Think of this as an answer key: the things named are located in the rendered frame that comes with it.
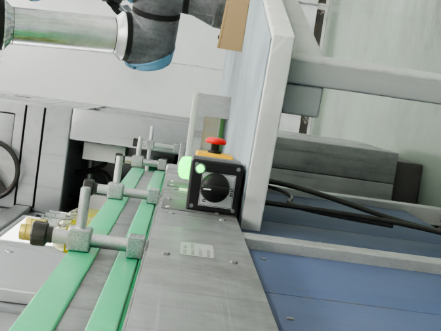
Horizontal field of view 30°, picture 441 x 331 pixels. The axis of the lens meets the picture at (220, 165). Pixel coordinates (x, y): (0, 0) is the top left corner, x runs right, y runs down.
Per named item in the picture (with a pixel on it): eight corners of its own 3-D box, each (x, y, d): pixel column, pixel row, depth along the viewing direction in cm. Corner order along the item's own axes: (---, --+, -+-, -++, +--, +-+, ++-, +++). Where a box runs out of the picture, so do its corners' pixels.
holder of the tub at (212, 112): (213, 198, 222) (184, 194, 221) (228, 96, 219) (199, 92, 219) (215, 207, 205) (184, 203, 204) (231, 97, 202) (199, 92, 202)
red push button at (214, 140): (203, 152, 159) (206, 135, 159) (224, 155, 159) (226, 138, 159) (203, 154, 155) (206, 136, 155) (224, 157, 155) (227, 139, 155)
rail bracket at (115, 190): (160, 203, 143) (83, 192, 142) (166, 161, 142) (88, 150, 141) (159, 206, 139) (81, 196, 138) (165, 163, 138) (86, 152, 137)
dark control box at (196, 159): (236, 209, 134) (185, 202, 134) (243, 161, 134) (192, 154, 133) (239, 217, 126) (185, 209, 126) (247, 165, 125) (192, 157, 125)
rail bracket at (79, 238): (147, 255, 97) (33, 240, 96) (155, 194, 96) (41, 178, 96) (145, 263, 93) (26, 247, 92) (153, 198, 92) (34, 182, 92)
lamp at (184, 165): (191, 178, 160) (176, 176, 160) (195, 155, 159) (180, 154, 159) (191, 181, 155) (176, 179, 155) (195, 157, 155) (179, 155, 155)
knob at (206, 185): (227, 203, 126) (228, 207, 123) (198, 199, 126) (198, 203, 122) (231, 175, 126) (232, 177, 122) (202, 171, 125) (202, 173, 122)
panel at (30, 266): (128, 238, 261) (21, 223, 259) (130, 228, 261) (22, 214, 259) (97, 314, 171) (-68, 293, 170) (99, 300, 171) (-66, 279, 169)
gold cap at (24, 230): (38, 239, 169) (17, 236, 169) (40, 244, 172) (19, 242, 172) (42, 222, 171) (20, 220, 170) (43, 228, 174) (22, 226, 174)
